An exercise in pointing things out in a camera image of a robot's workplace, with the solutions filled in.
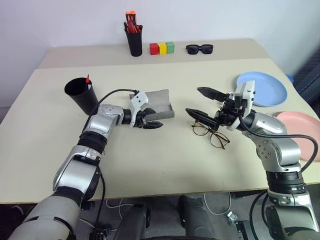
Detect red orange marker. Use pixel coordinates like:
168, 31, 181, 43
126, 20, 141, 34

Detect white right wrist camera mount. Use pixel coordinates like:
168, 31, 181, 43
226, 80, 256, 131

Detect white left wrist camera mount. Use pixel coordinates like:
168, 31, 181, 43
128, 91, 150, 127

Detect black marker orange cap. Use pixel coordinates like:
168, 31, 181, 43
130, 9, 138, 30
125, 9, 133, 31

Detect tortoise frame eyeglasses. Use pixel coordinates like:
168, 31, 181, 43
191, 119, 231, 151

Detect pink plate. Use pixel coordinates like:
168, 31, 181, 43
275, 110, 320, 162

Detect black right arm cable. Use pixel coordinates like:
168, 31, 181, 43
237, 109, 319, 240

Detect black chair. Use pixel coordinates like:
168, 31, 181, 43
292, 52, 320, 106

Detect small metal bracket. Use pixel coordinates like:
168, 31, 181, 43
226, 210, 242, 224

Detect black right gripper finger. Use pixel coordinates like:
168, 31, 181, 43
196, 86, 228, 103
185, 107, 221, 131

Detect dark rounded shape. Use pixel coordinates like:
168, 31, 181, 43
176, 194, 214, 240
115, 201, 152, 240

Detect tall black pen cup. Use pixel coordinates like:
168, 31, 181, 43
124, 23, 144, 58

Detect black sunglasses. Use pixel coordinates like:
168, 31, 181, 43
185, 43, 214, 56

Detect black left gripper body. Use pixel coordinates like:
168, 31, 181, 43
136, 107, 157, 129

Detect grey felt glasses case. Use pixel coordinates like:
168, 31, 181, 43
143, 88, 176, 122

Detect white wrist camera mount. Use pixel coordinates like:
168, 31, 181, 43
128, 91, 150, 127
226, 80, 256, 131

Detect light blue plate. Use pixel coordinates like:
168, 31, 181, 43
234, 71, 288, 109

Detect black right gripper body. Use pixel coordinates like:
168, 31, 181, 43
213, 92, 245, 129

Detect white floor cable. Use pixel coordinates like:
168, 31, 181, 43
105, 198, 131, 214
202, 191, 232, 216

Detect wide black cup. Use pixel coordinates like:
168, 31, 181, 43
64, 77, 100, 116

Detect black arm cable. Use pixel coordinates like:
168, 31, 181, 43
237, 109, 319, 240
94, 88, 140, 231

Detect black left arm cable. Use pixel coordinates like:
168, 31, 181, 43
94, 88, 140, 231

